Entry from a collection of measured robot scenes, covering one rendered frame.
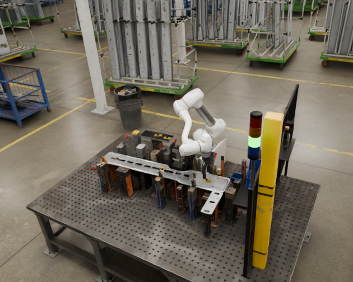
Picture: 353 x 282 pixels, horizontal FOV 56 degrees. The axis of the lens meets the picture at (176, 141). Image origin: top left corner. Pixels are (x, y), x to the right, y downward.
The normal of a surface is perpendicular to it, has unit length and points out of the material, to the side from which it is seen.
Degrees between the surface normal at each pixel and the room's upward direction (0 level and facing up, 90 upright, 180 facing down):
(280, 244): 0
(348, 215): 0
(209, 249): 0
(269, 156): 90
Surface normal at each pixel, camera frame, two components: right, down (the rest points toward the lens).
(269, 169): -0.48, 0.42
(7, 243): -0.06, -0.86
